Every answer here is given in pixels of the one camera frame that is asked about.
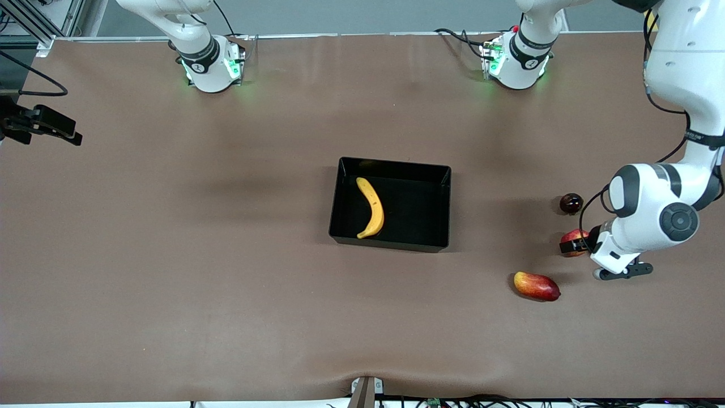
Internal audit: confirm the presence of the small red yellow apple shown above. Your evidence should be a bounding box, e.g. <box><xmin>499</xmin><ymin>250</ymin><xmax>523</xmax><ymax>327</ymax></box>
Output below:
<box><xmin>561</xmin><ymin>229</ymin><xmax>591</xmax><ymax>258</ymax></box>

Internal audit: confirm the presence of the black plastic box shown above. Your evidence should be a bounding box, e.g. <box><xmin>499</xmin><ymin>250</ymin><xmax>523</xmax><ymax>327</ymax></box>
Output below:
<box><xmin>329</xmin><ymin>157</ymin><xmax>452</xmax><ymax>253</ymax></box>

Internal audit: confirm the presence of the yellow banana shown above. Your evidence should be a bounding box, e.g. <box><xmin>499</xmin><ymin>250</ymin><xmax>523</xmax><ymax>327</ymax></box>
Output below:
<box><xmin>356</xmin><ymin>177</ymin><xmax>385</xmax><ymax>239</ymax></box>

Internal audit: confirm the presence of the red yellow mango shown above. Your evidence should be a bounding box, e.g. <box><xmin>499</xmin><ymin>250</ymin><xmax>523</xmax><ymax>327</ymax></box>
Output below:
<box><xmin>513</xmin><ymin>271</ymin><xmax>561</xmax><ymax>302</ymax></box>

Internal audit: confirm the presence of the brown table mat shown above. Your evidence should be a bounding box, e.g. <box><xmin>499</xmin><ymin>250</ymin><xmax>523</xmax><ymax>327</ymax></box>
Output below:
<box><xmin>0</xmin><ymin>31</ymin><xmax>725</xmax><ymax>404</ymax></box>

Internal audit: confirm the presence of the aluminium frame profile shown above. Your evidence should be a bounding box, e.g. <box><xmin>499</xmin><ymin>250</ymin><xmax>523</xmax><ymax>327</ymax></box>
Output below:
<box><xmin>0</xmin><ymin>0</ymin><xmax>86</xmax><ymax>57</ymax></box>

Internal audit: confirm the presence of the black cable bundle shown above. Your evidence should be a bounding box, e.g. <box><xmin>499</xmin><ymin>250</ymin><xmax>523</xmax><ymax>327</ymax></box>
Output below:
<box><xmin>326</xmin><ymin>394</ymin><xmax>725</xmax><ymax>408</ymax></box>

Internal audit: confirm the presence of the black right arm base cable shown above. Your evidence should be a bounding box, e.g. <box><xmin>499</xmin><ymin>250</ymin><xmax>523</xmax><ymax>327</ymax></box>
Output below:
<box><xmin>212</xmin><ymin>0</ymin><xmax>250</xmax><ymax>39</ymax></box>

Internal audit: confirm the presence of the black arm base cable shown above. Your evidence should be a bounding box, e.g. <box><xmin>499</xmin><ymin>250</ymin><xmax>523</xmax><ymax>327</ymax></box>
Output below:
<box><xmin>212</xmin><ymin>0</ymin><xmax>250</xmax><ymax>39</ymax></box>
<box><xmin>434</xmin><ymin>27</ymin><xmax>489</xmax><ymax>60</ymax></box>

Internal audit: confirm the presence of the black left arm base cable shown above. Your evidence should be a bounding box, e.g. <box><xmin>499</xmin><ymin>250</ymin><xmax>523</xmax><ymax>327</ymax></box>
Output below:
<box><xmin>434</xmin><ymin>27</ymin><xmax>489</xmax><ymax>60</ymax></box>

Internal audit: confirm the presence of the grey metal table bracket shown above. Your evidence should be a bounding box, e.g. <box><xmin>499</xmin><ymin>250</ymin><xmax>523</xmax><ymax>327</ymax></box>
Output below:
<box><xmin>350</xmin><ymin>376</ymin><xmax>385</xmax><ymax>408</ymax></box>

